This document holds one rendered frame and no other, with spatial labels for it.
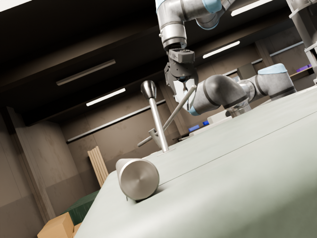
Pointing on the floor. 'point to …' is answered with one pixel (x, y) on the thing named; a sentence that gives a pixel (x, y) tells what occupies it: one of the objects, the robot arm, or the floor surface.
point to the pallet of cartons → (59, 227)
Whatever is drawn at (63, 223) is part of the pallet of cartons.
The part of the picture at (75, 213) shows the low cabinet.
